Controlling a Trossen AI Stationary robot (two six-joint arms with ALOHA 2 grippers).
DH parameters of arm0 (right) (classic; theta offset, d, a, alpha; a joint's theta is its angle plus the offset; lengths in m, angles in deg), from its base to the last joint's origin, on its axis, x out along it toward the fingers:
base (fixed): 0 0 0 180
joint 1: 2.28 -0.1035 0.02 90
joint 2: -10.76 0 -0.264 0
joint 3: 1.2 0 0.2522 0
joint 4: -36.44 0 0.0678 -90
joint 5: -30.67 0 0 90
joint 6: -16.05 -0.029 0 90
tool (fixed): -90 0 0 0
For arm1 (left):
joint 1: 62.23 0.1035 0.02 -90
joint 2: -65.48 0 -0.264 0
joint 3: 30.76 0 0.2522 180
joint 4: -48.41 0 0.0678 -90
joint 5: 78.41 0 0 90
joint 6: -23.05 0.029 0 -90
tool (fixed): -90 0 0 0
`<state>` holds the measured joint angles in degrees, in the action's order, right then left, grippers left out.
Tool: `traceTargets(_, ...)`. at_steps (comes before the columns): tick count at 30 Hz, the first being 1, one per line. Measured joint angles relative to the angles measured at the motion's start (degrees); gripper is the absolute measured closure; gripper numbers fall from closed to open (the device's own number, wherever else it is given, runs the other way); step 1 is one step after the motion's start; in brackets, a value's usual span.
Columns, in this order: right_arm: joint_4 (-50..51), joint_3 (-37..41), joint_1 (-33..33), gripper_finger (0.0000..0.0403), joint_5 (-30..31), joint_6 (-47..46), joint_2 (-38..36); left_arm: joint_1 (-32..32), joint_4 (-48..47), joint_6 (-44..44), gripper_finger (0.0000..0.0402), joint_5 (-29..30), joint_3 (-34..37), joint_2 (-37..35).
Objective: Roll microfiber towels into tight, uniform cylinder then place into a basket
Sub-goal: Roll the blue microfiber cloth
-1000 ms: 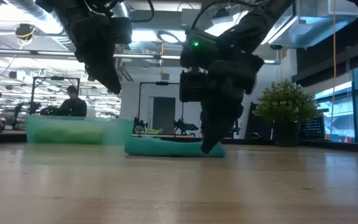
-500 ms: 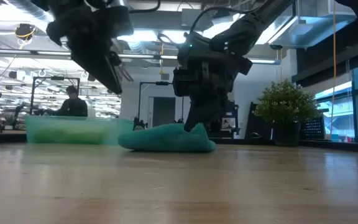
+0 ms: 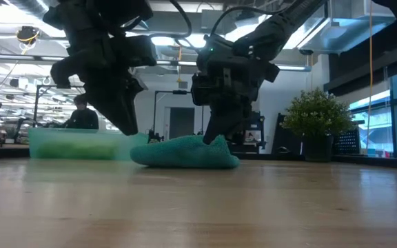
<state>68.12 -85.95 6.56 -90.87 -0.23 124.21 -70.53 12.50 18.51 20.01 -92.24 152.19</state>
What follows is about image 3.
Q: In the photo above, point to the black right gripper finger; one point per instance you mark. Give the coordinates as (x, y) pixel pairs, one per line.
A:
(222, 120)

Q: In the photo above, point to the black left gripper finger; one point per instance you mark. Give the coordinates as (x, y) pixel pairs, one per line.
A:
(115, 106)

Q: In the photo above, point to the teal microfiber towel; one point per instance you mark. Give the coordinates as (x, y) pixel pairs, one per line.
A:
(184, 153)

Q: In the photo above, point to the lime green microfiber towel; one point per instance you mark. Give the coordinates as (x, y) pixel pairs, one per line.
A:
(78, 150)

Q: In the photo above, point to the black background robot arm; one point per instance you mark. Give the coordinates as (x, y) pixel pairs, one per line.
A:
(155, 136)

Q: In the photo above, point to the teal translucent plastic basket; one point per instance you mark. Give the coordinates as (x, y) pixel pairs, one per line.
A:
(47, 136)

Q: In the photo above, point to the person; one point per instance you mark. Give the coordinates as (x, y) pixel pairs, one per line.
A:
(81, 118)
(252, 137)

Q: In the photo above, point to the black equipment cart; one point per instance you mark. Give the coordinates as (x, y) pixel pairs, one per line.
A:
(260, 131)

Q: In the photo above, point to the grey door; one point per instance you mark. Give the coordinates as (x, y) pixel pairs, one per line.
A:
(181, 124)

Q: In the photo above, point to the black leaning panel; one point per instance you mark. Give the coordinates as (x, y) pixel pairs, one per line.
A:
(283, 137)

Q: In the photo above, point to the potted green plant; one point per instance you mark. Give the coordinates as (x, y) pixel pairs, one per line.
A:
(317, 113)

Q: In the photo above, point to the black perforated crate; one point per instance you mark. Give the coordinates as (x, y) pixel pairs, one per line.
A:
(346, 142)

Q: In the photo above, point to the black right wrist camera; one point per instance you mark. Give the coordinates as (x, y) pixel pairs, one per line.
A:
(201, 90)

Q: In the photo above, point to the grey wall vent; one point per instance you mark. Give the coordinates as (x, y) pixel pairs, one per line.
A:
(183, 85)

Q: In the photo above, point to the black background rig frame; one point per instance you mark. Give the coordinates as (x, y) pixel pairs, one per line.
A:
(179, 92)
(37, 106)

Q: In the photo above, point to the black dome ceiling camera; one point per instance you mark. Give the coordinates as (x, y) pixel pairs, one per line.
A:
(306, 52)

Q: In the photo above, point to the black aluminium rig frame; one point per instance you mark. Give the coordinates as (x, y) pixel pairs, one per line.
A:
(374, 161)

